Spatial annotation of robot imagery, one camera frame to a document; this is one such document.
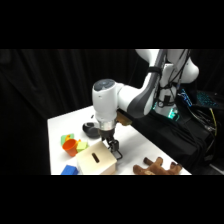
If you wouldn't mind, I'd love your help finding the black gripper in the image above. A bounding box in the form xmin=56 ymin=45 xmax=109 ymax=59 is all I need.
xmin=99 ymin=127 xmax=121 ymax=156

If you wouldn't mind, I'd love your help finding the wooden box with slot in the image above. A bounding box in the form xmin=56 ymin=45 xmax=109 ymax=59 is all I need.
xmin=76 ymin=140 xmax=118 ymax=176

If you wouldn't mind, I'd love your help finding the black bowl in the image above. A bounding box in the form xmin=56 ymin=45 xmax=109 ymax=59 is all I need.
xmin=82 ymin=121 xmax=101 ymax=139

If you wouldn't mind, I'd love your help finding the lime green toy block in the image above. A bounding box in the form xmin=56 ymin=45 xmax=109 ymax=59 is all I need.
xmin=76 ymin=140 xmax=90 ymax=153

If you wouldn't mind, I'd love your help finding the orange plastic cup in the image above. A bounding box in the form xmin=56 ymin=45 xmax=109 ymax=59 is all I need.
xmin=62 ymin=138 xmax=80 ymax=158

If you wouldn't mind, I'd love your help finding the brown plush toy animal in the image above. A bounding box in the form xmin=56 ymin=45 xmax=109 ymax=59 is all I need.
xmin=132 ymin=156 xmax=184 ymax=176

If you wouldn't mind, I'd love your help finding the blue toy block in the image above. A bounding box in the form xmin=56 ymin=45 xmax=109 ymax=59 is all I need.
xmin=60 ymin=164 xmax=80 ymax=176

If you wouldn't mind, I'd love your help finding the black cloth covered stand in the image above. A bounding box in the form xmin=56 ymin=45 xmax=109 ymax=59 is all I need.
xmin=128 ymin=99 xmax=218 ymax=175

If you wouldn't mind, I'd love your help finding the green lit base unit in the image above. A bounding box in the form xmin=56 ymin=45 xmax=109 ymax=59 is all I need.
xmin=152 ymin=101 xmax=181 ymax=122

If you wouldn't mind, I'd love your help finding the black curtain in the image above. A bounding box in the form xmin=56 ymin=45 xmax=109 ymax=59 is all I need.
xmin=0 ymin=49 xmax=224 ymax=176

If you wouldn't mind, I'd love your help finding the backlit keyboard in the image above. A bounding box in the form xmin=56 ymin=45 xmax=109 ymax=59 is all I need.
xmin=195 ymin=90 xmax=220 ymax=108

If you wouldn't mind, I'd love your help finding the tan wrist mount bracket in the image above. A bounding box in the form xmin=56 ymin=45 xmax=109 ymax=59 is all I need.
xmin=115 ymin=110 xmax=134 ymax=128

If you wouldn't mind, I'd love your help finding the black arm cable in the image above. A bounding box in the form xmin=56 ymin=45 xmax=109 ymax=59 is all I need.
xmin=146 ymin=49 xmax=174 ymax=108

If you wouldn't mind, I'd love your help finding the yellow cable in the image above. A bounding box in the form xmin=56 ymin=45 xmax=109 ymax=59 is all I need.
xmin=209 ymin=109 xmax=218 ymax=138

